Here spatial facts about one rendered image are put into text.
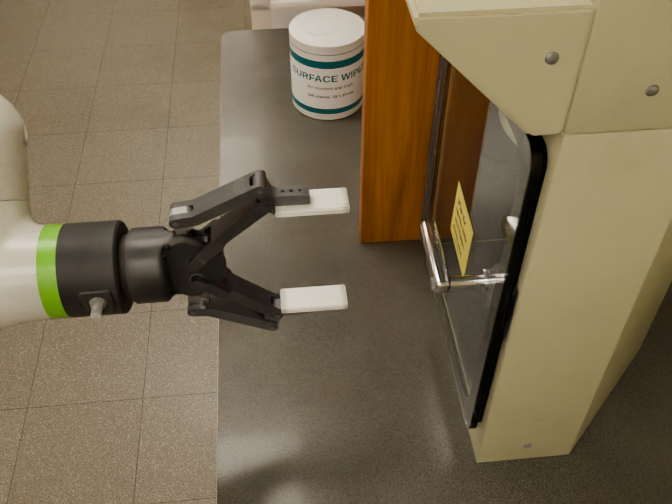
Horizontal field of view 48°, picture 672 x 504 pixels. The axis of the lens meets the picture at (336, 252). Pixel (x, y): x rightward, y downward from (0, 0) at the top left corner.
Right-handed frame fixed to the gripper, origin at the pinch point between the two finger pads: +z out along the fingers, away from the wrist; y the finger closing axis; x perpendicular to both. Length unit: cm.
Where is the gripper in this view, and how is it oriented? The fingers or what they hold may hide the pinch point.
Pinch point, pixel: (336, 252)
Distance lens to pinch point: 75.9
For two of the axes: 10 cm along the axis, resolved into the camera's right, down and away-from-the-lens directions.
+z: 10.0, -0.7, 0.7
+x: -1.0, -7.0, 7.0
